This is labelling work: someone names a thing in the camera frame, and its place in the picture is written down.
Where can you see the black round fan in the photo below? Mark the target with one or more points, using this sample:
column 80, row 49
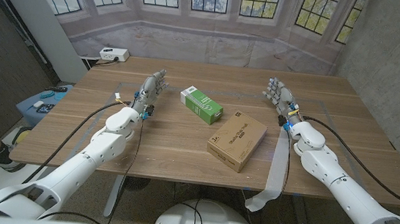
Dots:
column 137, row 184

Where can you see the teal plastic object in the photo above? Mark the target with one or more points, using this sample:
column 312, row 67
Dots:
column 47, row 94
column 60, row 96

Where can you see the black remote control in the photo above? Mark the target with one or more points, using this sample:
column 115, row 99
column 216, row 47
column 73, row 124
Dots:
column 56, row 88

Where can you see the blue stool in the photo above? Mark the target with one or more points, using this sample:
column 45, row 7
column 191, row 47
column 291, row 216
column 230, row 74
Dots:
column 53, row 107

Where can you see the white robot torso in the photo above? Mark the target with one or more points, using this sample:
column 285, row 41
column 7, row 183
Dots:
column 205, row 223

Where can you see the white power strip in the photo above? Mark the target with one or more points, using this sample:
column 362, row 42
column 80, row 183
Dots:
column 114, row 54

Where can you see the printed window backdrop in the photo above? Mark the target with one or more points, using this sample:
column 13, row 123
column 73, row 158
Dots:
column 206, row 43

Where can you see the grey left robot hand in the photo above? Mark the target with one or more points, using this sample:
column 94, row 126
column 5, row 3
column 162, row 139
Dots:
column 150, row 90

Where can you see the green straw box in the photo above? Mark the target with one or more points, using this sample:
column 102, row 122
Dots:
column 200, row 104

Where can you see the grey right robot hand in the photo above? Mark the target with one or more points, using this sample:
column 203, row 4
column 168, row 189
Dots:
column 283, row 98

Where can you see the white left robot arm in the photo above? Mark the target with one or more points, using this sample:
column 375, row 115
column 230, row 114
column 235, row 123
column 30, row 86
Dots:
column 101, row 146

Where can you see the white floor platform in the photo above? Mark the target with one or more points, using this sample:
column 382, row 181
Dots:
column 2, row 181

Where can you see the brown cardboard box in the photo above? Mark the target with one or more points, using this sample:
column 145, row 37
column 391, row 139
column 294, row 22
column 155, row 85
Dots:
column 235, row 141

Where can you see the grey table leg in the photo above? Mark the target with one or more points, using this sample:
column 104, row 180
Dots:
column 301, row 219
column 114, row 195

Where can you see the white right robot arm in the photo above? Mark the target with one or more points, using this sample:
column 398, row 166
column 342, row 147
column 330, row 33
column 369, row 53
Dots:
column 327, row 164

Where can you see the small white device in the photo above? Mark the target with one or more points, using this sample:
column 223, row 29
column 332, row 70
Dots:
column 38, row 104

